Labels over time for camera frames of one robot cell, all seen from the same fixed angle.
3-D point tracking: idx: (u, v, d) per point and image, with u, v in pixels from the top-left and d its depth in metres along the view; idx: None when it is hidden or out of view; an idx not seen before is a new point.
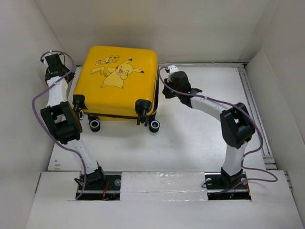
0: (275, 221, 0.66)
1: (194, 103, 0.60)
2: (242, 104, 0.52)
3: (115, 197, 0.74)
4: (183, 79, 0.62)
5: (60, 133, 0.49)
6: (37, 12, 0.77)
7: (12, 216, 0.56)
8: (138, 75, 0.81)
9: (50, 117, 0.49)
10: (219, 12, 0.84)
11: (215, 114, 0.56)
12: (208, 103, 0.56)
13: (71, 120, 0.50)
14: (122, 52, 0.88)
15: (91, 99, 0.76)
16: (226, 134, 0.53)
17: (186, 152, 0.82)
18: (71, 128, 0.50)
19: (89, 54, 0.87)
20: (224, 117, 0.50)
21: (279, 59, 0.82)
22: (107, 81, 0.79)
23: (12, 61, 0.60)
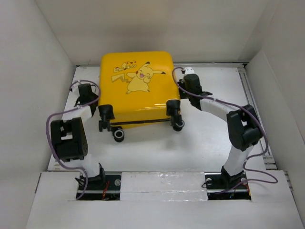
0: (275, 221, 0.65)
1: (203, 105, 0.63)
2: (251, 106, 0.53)
3: (115, 197, 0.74)
4: (194, 82, 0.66)
5: (62, 149, 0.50)
6: (38, 14, 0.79)
7: (11, 215, 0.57)
8: (160, 77, 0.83)
9: (58, 130, 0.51)
10: (218, 12, 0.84)
11: (223, 115, 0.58)
12: (216, 105, 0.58)
13: (77, 140, 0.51)
14: (137, 56, 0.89)
15: (121, 107, 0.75)
16: (232, 135, 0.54)
17: (185, 152, 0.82)
18: (75, 146, 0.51)
19: (105, 62, 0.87)
20: (230, 117, 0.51)
21: (279, 58, 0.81)
22: (132, 87, 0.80)
23: (12, 62, 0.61)
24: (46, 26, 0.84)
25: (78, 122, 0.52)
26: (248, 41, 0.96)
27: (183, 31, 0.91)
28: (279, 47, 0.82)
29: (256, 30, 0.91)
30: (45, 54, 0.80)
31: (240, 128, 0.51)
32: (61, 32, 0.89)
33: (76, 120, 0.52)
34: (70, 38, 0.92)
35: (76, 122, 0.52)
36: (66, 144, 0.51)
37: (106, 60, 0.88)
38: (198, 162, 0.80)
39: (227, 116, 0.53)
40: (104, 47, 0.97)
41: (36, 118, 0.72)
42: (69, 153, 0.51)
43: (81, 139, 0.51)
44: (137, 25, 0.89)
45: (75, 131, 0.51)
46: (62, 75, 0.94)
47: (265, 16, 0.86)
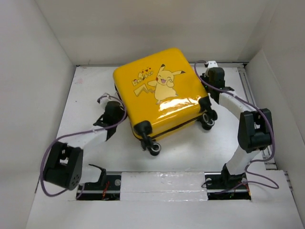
0: (275, 221, 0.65)
1: (221, 99, 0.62)
2: (268, 110, 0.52)
3: (115, 197, 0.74)
4: (219, 74, 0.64)
5: (51, 173, 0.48)
6: (38, 14, 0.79)
7: (11, 214, 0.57)
8: (181, 76, 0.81)
9: (56, 153, 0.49)
10: (218, 12, 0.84)
11: (237, 113, 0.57)
12: (234, 101, 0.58)
13: (68, 172, 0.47)
14: (150, 59, 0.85)
15: (159, 119, 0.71)
16: (240, 135, 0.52)
17: (185, 153, 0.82)
18: (64, 177, 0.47)
19: (120, 77, 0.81)
20: (244, 114, 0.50)
21: (279, 58, 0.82)
22: (160, 95, 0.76)
23: (12, 61, 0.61)
24: (46, 26, 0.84)
25: (77, 154, 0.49)
26: (248, 41, 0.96)
27: (183, 31, 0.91)
28: (279, 47, 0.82)
29: (256, 30, 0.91)
30: (45, 54, 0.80)
31: (250, 128, 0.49)
32: (62, 31, 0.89)
33: (76, 151, 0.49)
34: (70, 38, 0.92)
35: (76, 153, 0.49)
36: (56, 172, 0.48)
37: (120, 75, 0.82)
38: (198, 162, 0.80)
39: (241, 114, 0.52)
40: (104, 47, 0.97)
41: (36, 118, 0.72)
42: (57, 181, 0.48)
43: (71, 173, 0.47)
44: (137, 26, 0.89)
45: (70, 162, 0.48)
46: (62, 75, 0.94)
47: (265, 16, 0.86)
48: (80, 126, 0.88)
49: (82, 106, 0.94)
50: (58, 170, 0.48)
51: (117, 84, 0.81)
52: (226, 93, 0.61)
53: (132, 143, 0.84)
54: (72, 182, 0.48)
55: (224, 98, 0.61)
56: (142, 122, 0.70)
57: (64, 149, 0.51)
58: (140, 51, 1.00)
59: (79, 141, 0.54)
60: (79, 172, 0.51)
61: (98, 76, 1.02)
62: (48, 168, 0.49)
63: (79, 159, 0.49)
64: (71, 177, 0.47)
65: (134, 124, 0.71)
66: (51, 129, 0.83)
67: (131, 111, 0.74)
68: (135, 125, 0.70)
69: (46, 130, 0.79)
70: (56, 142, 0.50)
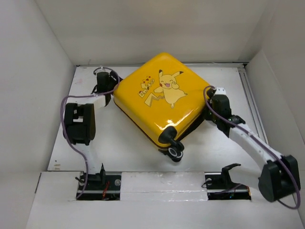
0: (274, 221, 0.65)
1: (232, 133, 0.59)
2: (293, 158, 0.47)
3: (115, 197, 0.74)
4: (224, 104, 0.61)
5: (71, 129, 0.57)
6: (39, 14, 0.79)
7: (12, 214, 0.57)
8: (182, 76, 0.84)
9: (70, 113, 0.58)
10: (218, 12, 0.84)
11: (254, 155, 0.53)
12: (250, 141, 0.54)
13: (86, 123, 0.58)
14: (148, 67, 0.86)
15: (181, 120, 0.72)
16: (264, 184, 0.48)
17: (186, 153, 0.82)
18: (84, 129, 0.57)
19: (125, 92, 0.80)
20: (269, 170, 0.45)
21: (279, 58, 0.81)
22: (172, 99, 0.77)
23: (12, 60, 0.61)
24: (46, 26, 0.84)
25: (89, 108, 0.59)
26: (248, 41, 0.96)
27: (183, 31, 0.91)
28: (279, 46, 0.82)
29: (256, 29, 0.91)
30: (45, 54, 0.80)
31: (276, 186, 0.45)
32: (62, 32, 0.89)
33: (88, 107, 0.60)
34: (70, 38, 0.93)
35: (87, 108, 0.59)
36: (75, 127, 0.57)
37: (125, 90, 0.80)
38: (199, 162, 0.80)
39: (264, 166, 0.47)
40: (104, 48, 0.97)
41: (36, 118, 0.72)
42: (77, 135, 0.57)
43: (90, 124, 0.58)
44: (137, 26, 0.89)
45: (86, 115, 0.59)
46: (62, 75, 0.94)
47: (265, 16, 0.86)
48: None
49: None
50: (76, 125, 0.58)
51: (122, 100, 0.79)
52: (239, 129, 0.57)
53: (132, 143, 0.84)
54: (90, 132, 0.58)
55: (237, 134, 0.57)
56: (165, 132, 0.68)
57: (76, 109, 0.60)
58: (140, 52, 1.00)
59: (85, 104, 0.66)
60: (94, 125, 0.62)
61: None
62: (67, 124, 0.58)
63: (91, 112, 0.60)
64: (88, 130, 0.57)
65: (159, 132, 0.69)
66: (51, 129, 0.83)
67: (148, 122, 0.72)
68: (159, 134, 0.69)
69: (46, 130, 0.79)
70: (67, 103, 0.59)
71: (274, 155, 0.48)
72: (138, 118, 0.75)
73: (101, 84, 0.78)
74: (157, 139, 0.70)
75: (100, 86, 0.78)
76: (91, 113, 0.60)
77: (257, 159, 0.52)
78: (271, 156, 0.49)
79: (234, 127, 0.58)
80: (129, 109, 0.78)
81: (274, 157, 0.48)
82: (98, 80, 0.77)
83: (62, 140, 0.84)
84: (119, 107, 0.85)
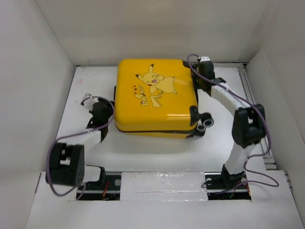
0: (274, 221, 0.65)
1: (211, 90, 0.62)
2: (261, 106, 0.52)
3: (115, 197, 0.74)
4: (208, 67, 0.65)
5: (55, 173, 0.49)
6: (38, 14, 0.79)
7: (12, 214, 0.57)
8: (157, 67, 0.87)
9: (56, 154, 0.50)
10: (218, 12, 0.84)
11: (229, 107, 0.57)
12: (227, 95, 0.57)
13: (73, 169, 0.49)
14: (126, 79, 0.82)
15: (191, 98, 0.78)
16: (234, 130, 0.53)
17: (186, 153, 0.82)
18: (70, 175, 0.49)
19: (124, 112, 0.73)
20: (238, 113, 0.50)
21: (279, 58, 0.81)
22: (168, 87, 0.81)
23: (12, 60, 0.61)
24: (46, 26, 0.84)
25: (79, 150, 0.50)
26: (248, 41, 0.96)
27: (183, 31, 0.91)
28: (279, 47, 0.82)
29: (256, 29, 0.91)
30: (45, 54, 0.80)
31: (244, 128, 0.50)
32: (62, 31, 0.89)
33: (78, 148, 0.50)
34: (70, 38, 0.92)
35: (77, 150, 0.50)
36: (60, 171, 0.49)
37: (125, 112, 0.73)
38: (199, 162, 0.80)
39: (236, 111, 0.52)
40: (104, 48, 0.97)
41: (36, 118, 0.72)
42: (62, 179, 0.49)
43: (77, 170, 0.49)
44: (137, 26, 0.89)
45: (74, 159, 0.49)
46: (62, 75, 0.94)
47: (265, 17, 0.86)
48: (80, 126, 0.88)
49: (82, 106, 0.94)
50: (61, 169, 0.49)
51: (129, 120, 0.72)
52: (218, 86, 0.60)
53: (132, 143, 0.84)
54: (76, 178, 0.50)
55: (216, 91, 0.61)
56: (190, 114, 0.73)
57: (64, 150, 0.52)
58: (140, 52, 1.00)
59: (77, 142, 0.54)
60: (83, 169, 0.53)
61: (99, 76, 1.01)
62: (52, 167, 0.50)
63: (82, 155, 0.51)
64: (75, 177, 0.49)
65: (189, 117, 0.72)
66: (51, 129, 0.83)
67: (173, 119, 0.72)
68: (189, 116, 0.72)
69: (46, 130, 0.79)
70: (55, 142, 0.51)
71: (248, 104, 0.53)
72: (160, 125, 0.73)
73: (96, 117, 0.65)
74: (189, 125, 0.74)
75: (96, 119, 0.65)
76: (81, 157, 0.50)
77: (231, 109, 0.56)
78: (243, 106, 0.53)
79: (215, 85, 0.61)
80: (141, 123, 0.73)
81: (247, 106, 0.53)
82: (94, 113, 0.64)
83: None
84: (123, 130, 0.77)
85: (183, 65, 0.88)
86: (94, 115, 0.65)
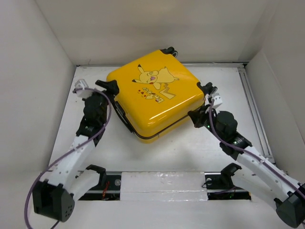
0: (274, 221, 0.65)
1: (240, 158, 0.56)
2: None
3: (115, 197, 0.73)
4: (231, 128, 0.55)
5: (43, 211, 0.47)
6: (38, 13, 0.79)
7: (12, 214, 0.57)
8: (146, 66, 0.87)
9: (36, 195, 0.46)
10: (218, 11, 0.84)
11: (268, 183, 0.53)
12: (263, 169, 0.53)
13: (58, 210, 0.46)
14: (127, 87, 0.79)
15: (190, 77, 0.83)
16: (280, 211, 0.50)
17: (187, 153, 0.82)
18: (55, 215, 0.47)
19: (142, 116, 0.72)
20: (292, 203, 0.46)
21: (279, 58, 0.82)
22: (168, 76, 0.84)
23: (12, 59, 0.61)
24: (46, 26, 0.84)
25: (61, 191, 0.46)
26: (248, 41, 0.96)
27: (183, 31, 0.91)
28: (279, 47, 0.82)
29: (256, 29, 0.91)
30: (45, 54, 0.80)
31: (299, 216, 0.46)
32: (62, 31, 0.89)
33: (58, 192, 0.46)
34: (70, 38, 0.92)
35: (58, 192, 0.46)
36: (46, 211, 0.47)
37: (145, 115, 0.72)
38: (198, 163, 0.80)
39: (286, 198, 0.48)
40: (104, 48, 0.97)
41: (36, 118, 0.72)
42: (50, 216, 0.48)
43: (61, 211, 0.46)
44: (137, 26, 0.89)
45: (56, 201, 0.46)
46: (62, 75, 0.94)
47: (265, 16, 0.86)
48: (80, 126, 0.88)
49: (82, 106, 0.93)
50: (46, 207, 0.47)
51: (156, 119, 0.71)
52: (249, 155, 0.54)
53: (132, 143, 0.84)
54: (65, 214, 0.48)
55: (246, 160, 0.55)
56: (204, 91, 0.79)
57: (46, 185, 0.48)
58: (140, 51, 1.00)
59: (61, 173, 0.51)
60: (72, 201, 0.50)
61: (98, 76, 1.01)
62: (36, 206, 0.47)
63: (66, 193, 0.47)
64: (61, 216, 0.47)
65: (201, 94, 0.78)
66: (51, 129, 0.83)
67: (189, 102, 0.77)
68: (201, 94, 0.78)
69: (46, 130, 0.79)
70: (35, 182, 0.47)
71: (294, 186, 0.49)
72: (181, 113, 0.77)
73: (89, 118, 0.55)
74: (201, 99, 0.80)
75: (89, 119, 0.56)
76: (65, 195, 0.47)
77: (272, 187, 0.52)
78: (290, 188, 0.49)
79: (243, 153, 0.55)
80: (165, 121, 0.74)
81: (292, 188, 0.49)
82: (86, 112, 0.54)
83: (62, 140, 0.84)
84: (149, 136, 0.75)
85: (164, 53, 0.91)
86: (86, 114, 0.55)
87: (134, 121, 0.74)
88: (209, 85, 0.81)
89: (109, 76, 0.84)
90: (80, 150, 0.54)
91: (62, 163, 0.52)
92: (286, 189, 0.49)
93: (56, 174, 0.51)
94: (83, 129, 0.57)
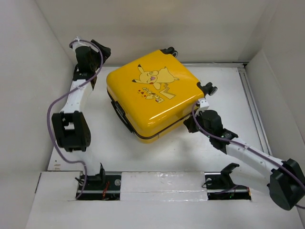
0: (275, 221, 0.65)
1: (228, 148, 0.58)
2: (294, 161, 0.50)
3: (115, 197, 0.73)
4: (216, 122, 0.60)
5: (66, 140, 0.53)
6: (38, 13, 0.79)
7: (12, 214, 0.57)
8: (146, 65, 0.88)
9: (59, 124, 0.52)
10: (218, 11, 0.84)
11: (256, 167, 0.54)
12: (248, 154, 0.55)
13: (80, 133, 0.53)
14: (127, 88, 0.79)
15: (190, 77, 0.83)
16: (274, 192, 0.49)
17: (187, 153, 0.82)
18: (77, 139, 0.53)
19: (142, 116, 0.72)
20: (275, 178, 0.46)
21: (279, 57, 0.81)
22: (168, 76, 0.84)
23: (12, 59, 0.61)
24: (46, 26, 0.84)
25: (79, 117, 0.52)
26: (248, 41, 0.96)
27: (183, 31, 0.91)
28: (279, 46, 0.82)
29: (256, 29, 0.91)
30: (45, 54, 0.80)
31: (287, 192, 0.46)
32: (62, 31, 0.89)
33: (76, 114, 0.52)
34: (70, 38, 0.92)
35: (77, 117, 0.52)
36: (69, 138, 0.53)
37: (145, 116, 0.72)
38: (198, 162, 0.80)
39: (270, 175, 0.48)
40: None
41: (36, 118, 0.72)
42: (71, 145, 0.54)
43: (84, 135, 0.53)
44: (136, 26, 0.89)
45: (77, 127, 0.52)
46: (62, 76, 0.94)
47: (265, 16, 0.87)
48: None
49: None
50: (67, 136, 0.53)
51: (156, 119, 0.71)
52: (234, 143, 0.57)
53: (132, 143, 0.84)
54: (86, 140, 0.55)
55: (233, 149, 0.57)
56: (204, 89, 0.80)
57: (63, 118, 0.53)
58: (140, 51, 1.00)
59: (72, 105, 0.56)
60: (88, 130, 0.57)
61: (99, 76, 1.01)
62: (59, 137, 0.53)
63: (83, 119, 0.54)
64: (84, 139, 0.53)
65: (201, 94, 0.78)
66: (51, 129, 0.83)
67: (190, 102, 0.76)
68: (201, 94, 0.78)
69: (46, 130, 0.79)
70: (53, 115, 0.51)
71: (277, 163, 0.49)
72: (181, 113, 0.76)
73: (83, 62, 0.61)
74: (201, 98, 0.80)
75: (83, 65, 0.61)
76: (83, 120, 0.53)
77: (260, 170, 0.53)
78: (274, 165, 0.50)
79: (230, 142, 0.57)
80: (165, 121, 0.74)
81: (277, 165, 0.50)
82: (79, 57, 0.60)
83: None
84: (149, 136, 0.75)
85: (164, 53, 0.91)
86: (80, 60, 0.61)
87: (134, 121, 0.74)
88: (209, 85, 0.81)
89: (109, 76, 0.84)
90: (83, 88, 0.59)
91: (70, 98, 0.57)
92: (270, 167, 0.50)
93: (69, 106, 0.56)
94: (78, 75, 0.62)
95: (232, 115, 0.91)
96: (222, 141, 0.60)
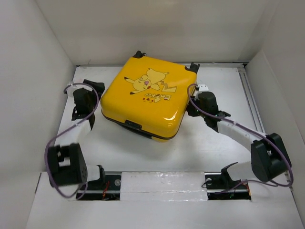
0: (275, 222, 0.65)
1: (219, 126, 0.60)
2: (278, 135, 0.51)
3: (115, 197, 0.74)
4: (210, 101, 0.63)
5: (60, 177, 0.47)
6: (38, 13, 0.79)
7: (11, 214, 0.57)
8: (134, 74, 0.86)
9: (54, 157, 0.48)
10: (218, 11, 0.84)
11: (242, 140, 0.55)
12: (235, 129, 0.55)
13: (75, 168, 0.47)
14: (128, 101, 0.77)
15: (179, 66, 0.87)
16: (255, 165, 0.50)
17: (186, 154, 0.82)
18: (73, 175, 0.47)
19: (160, 121, 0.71)
20: (255, 147, 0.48)
21: (279, 58, 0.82)
22: (160, 75, 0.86)
23: (12, 59, 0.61)
24: (46, 26, 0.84)
25: (76, 149, 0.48)
26: (248, 41, 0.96)
27: (183, 31, 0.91)
28: (279, 46, 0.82)
29: (256, 29, 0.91)
30: (45, 54, 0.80)
31: (265, 161, 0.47)
32: (62, 31, 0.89)
33: (74, 146, 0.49)
34: (70, 38, 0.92)
35: (74, 148, 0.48)
36: (64, 173, 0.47)
37: (164, 119, 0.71)
38: (198, 163, 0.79)
39: (251, 144, 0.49)
40: (104, 48, 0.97)
41: (36, 118, 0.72)
42: (67, 182, 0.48)
43: (79, 169, 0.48)
44: (136, 26, 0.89)
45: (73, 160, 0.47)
46: (62, 75, 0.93)
47: (265, 16, 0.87)
48: None
49: None
50: (63, 172, 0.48)
51: (175, 119, 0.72)
52: (225, 120, 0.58)
53: (132, 143, 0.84)
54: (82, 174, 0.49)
55: (223, 126, 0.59)
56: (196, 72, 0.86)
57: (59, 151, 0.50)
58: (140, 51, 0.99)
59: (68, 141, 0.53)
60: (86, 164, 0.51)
61: (98, 76, 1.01)
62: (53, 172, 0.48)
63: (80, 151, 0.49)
64: (79, 173, 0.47)
65: (195, 77, 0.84)
66: (51, 128, 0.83)
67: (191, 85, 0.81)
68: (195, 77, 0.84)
69: (46, 130, 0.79)
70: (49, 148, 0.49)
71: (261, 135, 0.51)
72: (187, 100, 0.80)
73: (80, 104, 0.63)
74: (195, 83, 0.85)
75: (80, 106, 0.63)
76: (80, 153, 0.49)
77: (246, 143, 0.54)
78: (258, 138, 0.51)
79: (221, 119, 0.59)
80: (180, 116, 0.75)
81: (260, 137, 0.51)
82: (76, 100, 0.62)
83: None
84: (171, 137, 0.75)
85: (137, 58, 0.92)
86: (76, 102, 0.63)
87: (156, 129, 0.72)
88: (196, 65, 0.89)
89: (105, 99, 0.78)
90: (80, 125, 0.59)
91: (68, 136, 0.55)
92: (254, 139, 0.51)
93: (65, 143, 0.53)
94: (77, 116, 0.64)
95: (233, 115, 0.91)
96: (215, 119, 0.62)
